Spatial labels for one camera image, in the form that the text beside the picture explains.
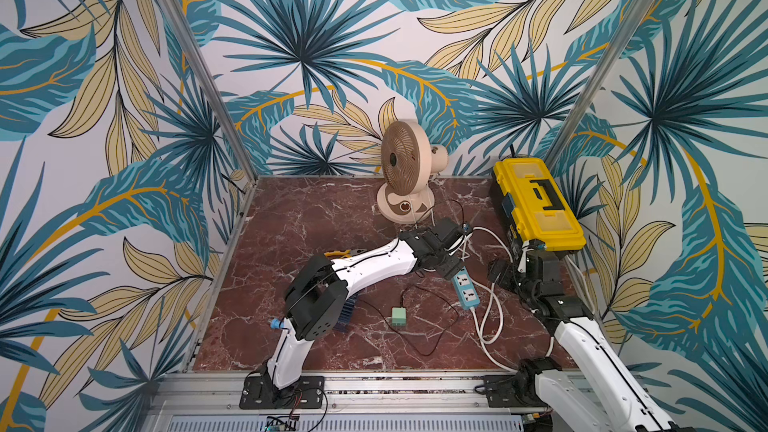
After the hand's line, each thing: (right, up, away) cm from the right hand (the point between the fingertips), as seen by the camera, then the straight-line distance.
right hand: (504, 268), depth 83 cm
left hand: (-15, +2, +3) cm, 16 cm away
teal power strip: (-9, -8, +5) cm, 13 cm away
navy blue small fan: (-44, -12, -5) cm, 46 cm away
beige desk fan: (-26, +31, +5) cm, 41 cm away
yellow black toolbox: (+12, +17, +8) cm, 23 cm away
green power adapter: (-29, -14, +2) cm, 32 cm away
